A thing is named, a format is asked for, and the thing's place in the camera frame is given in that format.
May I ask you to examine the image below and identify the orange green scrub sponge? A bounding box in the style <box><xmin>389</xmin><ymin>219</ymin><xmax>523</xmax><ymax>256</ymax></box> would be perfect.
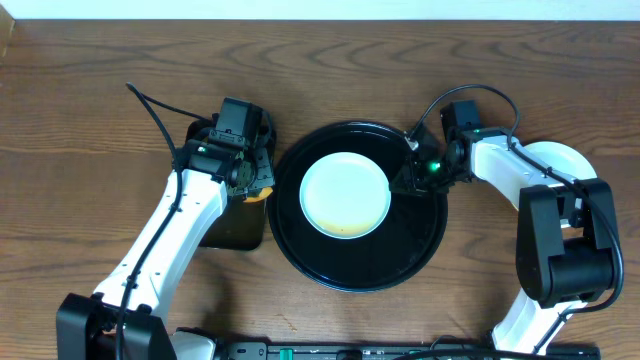
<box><xmin>244</xmin><ymin>187</ymin><xmax>273</xmax><ymax>203</ymax></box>

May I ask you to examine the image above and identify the green plate stained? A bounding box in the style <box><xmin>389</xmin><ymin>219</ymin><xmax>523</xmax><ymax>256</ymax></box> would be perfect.
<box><xmin>299</xmin><ymin>152</ymin><xmax>391</xmax><ymax>240</ymax></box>

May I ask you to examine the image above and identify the green plate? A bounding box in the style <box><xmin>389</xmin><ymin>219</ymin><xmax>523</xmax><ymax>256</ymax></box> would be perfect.
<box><xmin>525</xmin><ymin>141</ymin><xmax>597</xmax><ymax>180</ymax></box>

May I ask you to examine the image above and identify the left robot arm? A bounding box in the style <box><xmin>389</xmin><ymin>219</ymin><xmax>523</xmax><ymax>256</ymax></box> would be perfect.
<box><xmin>56</xmin><ymin>140</ymin><xmax>274</xmax><ymax>359</ymax></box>

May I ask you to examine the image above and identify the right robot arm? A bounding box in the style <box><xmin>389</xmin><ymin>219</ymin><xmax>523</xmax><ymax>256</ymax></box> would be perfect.
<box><xmin>391</xmin><ymin>125</ymin><xmax>624</xmax><ymax>357</ymax></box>

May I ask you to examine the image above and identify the rectangular black water tray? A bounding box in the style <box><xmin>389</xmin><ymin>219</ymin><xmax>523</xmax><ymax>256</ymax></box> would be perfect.
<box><xmin>184</xmin><ymin>118</ymin><xmax>277</xmax><ymax>251</ymax></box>

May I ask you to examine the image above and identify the round black tray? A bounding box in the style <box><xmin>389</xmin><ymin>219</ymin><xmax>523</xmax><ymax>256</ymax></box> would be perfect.
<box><xmin>267</xmin><ymin>121</ymin><xmax>448</xmax><ymax>292</ymax></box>

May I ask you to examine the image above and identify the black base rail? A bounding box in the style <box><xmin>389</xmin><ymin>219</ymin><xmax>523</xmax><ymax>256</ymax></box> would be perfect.
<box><xmin>213</xmin><ymin>341</ymin><xmax>602</xmax><ymax>360</ymax></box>

